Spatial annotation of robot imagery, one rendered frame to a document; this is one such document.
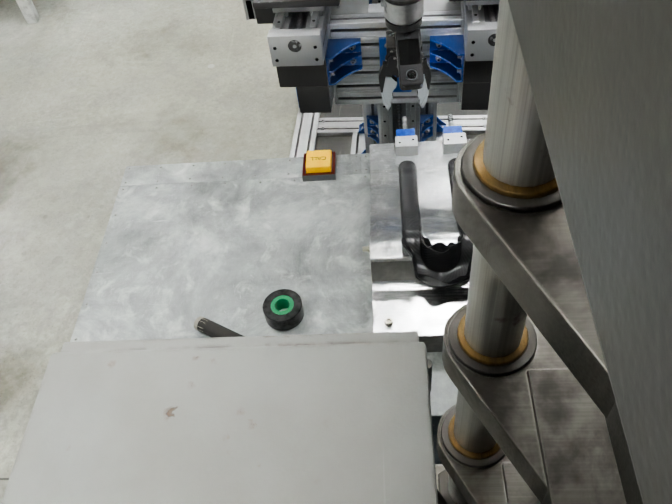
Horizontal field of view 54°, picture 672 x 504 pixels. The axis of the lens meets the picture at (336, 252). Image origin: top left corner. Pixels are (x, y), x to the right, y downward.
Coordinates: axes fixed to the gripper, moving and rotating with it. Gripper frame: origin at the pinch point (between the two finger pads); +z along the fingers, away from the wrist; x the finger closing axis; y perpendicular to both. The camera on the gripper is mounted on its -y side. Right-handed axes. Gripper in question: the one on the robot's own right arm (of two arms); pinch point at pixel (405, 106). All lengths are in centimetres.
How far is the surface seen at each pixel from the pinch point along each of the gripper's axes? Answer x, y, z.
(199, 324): 43, -42, 18
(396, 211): 2.8, -19.0, 12.2
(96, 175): 131, 92, 101
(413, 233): -0.2, -27.9, 9.1
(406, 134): -0.3, 3.0, 10.4
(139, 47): 133, 189, 101
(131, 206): 66, -5, 21
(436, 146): -6.9, -0.1, 11.8
